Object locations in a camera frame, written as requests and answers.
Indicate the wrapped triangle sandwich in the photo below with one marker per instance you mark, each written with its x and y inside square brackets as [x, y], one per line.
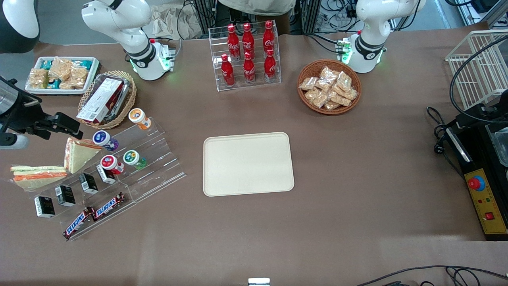
[79, 155]

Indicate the red and white carton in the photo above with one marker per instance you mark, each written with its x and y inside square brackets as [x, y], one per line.
[102, 101]

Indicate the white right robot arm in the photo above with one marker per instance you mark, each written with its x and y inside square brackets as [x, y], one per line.
[135, 39]

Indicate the crumpled brown paper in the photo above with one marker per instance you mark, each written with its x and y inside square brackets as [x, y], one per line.
[170, 22]

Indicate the teal snack packet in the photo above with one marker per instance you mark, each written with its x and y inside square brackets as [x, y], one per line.
[54, 83]
[46, 64]
[83, 63]

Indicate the wrapped flat sandwich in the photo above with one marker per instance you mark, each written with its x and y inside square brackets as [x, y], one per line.
[37, 178]

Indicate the clear acrylic bottle rack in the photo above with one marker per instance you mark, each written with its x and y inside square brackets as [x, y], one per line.
[258, 85]

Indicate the black machine with clear lid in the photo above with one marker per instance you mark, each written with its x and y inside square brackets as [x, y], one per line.
[494, 115]

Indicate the beige fabric bundle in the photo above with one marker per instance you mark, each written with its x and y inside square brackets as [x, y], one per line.
[258, 6]

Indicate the snickers chocolate bar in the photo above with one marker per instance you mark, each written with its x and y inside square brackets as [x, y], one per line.
[108, 207]
[78, 223]

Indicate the black control box yellow panel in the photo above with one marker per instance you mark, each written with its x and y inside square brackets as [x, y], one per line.
[486, 206]

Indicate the white rectangular serving dish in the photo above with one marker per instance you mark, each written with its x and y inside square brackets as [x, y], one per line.
[93, 73]

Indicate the brown table cover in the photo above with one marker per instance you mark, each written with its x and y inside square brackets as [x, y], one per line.
[357, 178]

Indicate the oval light wicker basket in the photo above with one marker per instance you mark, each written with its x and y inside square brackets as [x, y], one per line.
[127, 105]

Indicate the orange gum bottle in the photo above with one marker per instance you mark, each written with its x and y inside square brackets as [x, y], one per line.
[138, 117]

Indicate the round brown wicker basket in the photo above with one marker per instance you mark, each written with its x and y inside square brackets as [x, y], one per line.
[307, 101]

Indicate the wrapped rice cracker pack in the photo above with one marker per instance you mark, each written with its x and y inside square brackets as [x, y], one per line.
[38, 78]
[60, 68]
[75, 78]

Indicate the green gum bottle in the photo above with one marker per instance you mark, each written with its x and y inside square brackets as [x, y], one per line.
[132, 158]

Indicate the red gum bottle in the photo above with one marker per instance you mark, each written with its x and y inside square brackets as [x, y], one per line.
[110, 163]

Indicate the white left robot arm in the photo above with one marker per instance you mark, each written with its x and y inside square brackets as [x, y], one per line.
[373, 35]

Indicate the beige plastic tray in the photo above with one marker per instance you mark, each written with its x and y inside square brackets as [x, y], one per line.
[248, 163]

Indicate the clear acrylic stepped display stand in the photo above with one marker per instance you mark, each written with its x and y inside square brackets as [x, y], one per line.
[151, 163]

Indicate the small black box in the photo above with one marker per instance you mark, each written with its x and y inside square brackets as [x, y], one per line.
[44, 207]
[106, 174]
[65, 196]
[88, 184]

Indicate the clear bag of crackers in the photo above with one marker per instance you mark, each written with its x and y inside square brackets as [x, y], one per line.
[340, 99]
[328, 73]
[344, 80]
[311, 94]
[324, 85]
[320, 101]
[331, 105]
[351, 94]
[308, 83]

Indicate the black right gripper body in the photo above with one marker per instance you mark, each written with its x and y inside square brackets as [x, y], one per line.
[24, 115]

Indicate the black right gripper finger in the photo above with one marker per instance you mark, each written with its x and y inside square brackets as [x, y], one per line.
[43, 132]
[67, 125]

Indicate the purple gum bottle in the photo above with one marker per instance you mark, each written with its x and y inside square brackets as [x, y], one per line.
[103, 139]

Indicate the red cola bottle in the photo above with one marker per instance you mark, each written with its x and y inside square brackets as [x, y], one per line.
[233, 41]
[227, 73]
[249, 70]
[268, 37]
[270, 67]
[248, 39]

